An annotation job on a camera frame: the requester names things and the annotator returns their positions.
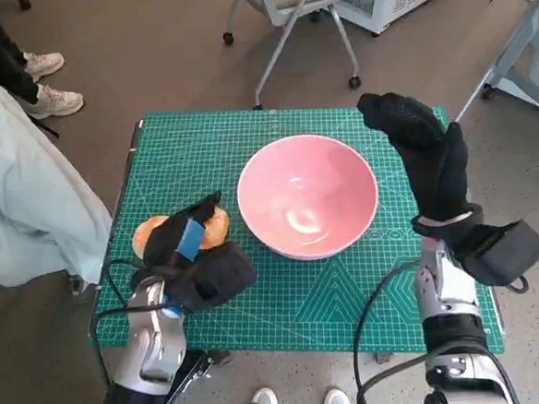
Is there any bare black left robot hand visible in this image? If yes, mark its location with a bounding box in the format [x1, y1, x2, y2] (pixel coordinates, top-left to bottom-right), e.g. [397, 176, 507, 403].
[138, 189, 230, 280]

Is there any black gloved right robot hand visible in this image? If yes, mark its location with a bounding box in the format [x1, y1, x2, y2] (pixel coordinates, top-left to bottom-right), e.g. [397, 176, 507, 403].
[356, 85, 485, 228]

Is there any round pale bread bun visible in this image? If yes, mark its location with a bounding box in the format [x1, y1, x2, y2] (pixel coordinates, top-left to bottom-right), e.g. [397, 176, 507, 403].
[130, 214, 175, 259]

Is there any braided golden bread loaf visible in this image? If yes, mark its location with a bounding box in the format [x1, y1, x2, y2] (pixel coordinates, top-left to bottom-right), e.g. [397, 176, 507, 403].
[195, 206, 233, 252]

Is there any pink bowl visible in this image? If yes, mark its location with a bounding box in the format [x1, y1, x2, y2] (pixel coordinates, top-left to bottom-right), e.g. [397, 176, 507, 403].
[233, 129, 385, 267]

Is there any green cutting mat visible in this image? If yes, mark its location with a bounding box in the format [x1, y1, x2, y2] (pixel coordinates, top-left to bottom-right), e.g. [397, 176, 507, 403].
[80, 88, 506, 381]

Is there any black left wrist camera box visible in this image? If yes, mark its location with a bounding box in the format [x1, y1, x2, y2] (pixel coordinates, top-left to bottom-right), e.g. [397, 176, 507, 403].
[170, 238, 260, 314]

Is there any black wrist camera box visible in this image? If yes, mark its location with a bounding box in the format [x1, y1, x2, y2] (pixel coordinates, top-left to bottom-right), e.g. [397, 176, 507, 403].
[170, 238, 260, 314]
[450, 218, 539, 292]

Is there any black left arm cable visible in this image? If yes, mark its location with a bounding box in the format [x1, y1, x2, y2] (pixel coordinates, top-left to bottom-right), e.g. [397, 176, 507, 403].
[85, 254, 186, 387]

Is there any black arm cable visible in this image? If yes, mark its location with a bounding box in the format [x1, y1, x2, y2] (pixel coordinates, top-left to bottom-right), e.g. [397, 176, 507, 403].
[346, 255, 502, 404]
[85, 254, 186, 387]

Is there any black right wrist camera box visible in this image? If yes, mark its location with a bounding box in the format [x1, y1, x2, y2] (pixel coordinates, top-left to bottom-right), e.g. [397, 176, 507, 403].
[450, 218, 539, 292]

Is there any black table bracket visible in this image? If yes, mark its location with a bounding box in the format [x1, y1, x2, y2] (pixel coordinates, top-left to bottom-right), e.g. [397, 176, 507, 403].
[154, 347, 236, 404]

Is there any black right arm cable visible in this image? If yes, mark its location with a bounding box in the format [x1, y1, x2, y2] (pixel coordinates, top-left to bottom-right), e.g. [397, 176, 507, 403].
[346, 255, 502, 404]

